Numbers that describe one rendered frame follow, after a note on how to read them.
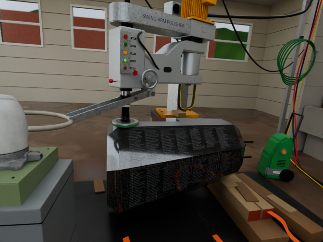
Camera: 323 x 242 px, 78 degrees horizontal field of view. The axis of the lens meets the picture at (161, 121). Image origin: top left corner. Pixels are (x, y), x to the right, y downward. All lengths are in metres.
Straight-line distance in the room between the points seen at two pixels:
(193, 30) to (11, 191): 1.62
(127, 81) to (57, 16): 6.92
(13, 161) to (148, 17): 1.22
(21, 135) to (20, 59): 7.69
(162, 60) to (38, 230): 1.33
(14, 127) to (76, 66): 7.10
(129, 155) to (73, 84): 6.70
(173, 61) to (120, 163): 0.92
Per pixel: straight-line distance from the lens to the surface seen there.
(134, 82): 1.52
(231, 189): 2.07
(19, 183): 0.84
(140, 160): 1.48
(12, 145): 0.94
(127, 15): 1.54
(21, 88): 8.66
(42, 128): 1.26
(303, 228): 2.15
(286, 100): 4.01
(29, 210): 0.86
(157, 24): 1.65
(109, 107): 1.52
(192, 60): 1.90
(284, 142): 2.92
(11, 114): 0.92
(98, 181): 2.46
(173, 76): 1.74
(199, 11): 1.97
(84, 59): 7.91
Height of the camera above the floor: 1.27
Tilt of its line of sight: 14 degrees down
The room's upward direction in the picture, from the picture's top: 3 degrees clockwise
